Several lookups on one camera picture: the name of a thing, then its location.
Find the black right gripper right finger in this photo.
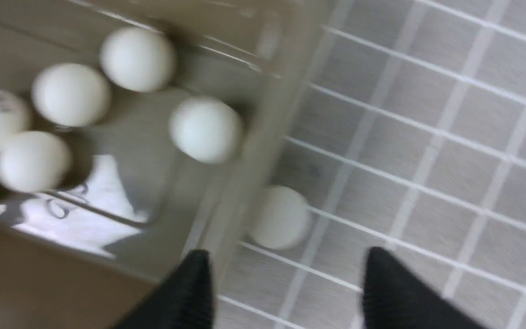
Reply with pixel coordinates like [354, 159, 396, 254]
[361, 246, 484, 329]

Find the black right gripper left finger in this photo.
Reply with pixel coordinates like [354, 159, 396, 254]
[113, 249, 215, 329]

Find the olive green plastic bin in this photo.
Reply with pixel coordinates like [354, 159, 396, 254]
[0, 0, 334, 329]

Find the grey checkered tablecloth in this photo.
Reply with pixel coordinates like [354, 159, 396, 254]
[217, 0, 526, 329]

